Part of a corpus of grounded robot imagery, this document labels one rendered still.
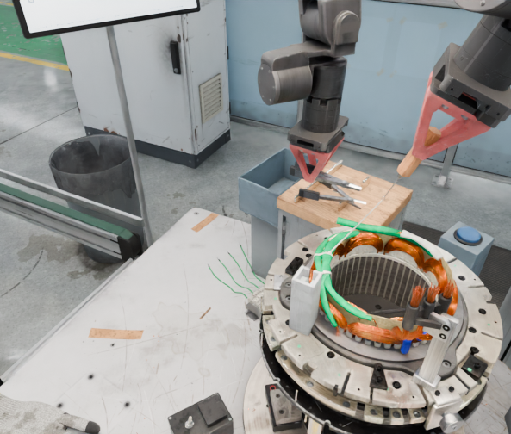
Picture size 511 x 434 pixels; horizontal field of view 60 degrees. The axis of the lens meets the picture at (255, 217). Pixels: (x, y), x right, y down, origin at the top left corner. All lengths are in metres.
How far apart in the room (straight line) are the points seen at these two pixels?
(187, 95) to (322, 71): 2.21
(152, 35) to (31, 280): 1.50
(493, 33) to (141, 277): 0.92
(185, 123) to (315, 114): 2.26
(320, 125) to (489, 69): 0.31
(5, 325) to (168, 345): 1.38
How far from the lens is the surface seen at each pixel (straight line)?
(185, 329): 1.01
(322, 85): 0.67
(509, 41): 0.45
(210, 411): 0.83
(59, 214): 1.46
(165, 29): 2.77
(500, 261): 2.59
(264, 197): 0.91
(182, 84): 2.81
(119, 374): 0.97
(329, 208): 0.85
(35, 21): 1.36
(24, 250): 2.66
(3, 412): 0.99
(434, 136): 0.50
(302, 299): 0.55
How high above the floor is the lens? 1.56
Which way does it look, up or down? 37 degrees down
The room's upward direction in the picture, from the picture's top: straight up
